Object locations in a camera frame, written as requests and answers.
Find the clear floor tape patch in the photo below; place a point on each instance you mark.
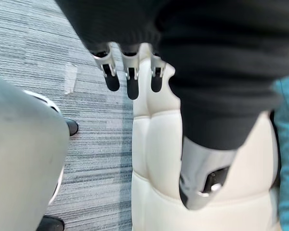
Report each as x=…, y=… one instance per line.
x=71, y=81

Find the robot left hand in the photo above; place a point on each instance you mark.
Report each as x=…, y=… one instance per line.
x=219, y=60

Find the cream quilted cushion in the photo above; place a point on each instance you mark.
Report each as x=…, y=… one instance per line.
x=159, y=144

